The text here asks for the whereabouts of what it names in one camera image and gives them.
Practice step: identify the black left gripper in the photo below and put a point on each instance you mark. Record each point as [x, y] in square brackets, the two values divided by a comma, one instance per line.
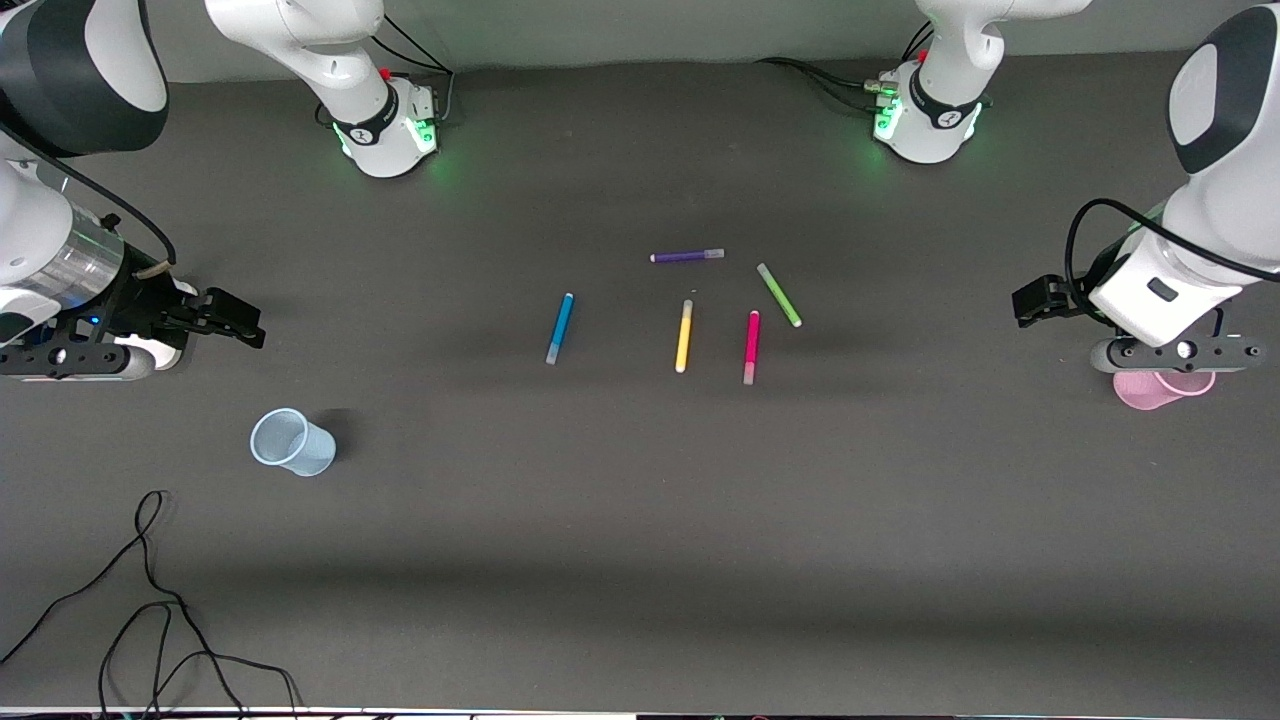
[1071, 294]

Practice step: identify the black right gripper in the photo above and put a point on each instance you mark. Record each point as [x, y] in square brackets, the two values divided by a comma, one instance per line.
[145, 303]

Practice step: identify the pink marker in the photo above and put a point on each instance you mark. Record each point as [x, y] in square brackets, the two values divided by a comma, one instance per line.
[751, 345]

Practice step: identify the blue marker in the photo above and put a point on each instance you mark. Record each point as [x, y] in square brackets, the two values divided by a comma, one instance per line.
[561, 325]

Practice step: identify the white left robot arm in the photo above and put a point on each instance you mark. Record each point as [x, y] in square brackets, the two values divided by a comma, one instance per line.
[1230, 200]

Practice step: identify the pink plastic cup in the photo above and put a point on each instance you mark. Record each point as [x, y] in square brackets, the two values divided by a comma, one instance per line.
[1150, 392]

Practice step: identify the light blue plastic cup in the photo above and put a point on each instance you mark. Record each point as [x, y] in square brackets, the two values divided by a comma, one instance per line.
[310, 455]

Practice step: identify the green marker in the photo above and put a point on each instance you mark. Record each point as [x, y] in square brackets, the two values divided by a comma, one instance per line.
[779, 295]

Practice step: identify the purple marker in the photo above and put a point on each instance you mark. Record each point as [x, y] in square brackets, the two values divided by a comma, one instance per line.
[685, 257]

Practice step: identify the yellow marker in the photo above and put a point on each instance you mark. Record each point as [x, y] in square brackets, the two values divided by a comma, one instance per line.
[684, 340]

